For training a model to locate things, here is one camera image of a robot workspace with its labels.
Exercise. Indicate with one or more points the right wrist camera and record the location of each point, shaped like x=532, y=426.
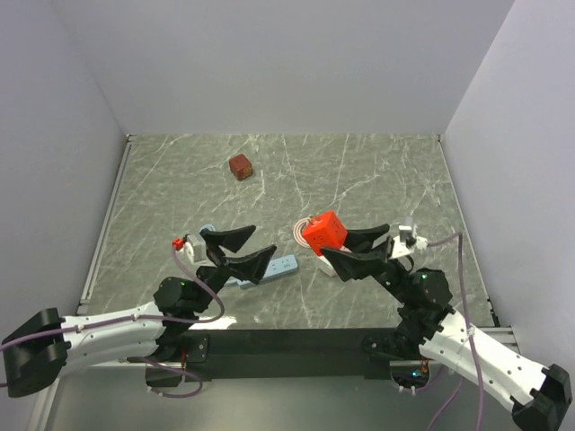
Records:
x=407, y=241

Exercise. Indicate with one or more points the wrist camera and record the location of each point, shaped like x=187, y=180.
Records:
x=407, y=241
x=192, y=247

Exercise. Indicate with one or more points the red cube socket adapter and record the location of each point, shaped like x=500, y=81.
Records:
x=325, y=231

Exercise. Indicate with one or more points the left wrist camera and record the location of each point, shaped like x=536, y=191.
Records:
x=192, y=247

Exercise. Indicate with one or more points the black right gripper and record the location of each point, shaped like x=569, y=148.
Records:
x=347, y=264

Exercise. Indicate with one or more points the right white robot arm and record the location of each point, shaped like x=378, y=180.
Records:
x=537, y=396

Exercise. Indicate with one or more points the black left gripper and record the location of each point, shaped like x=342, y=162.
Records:
x=251, y=266

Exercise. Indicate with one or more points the blue power strip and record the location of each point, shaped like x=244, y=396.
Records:
x=277, y=268

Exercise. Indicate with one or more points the black base beam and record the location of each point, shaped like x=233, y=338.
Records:
x=243, y=354

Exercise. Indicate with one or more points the dark red cube adapter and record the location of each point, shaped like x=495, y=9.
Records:
x=240, y=167

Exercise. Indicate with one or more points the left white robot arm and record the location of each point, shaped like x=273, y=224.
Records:
x=49, y=345

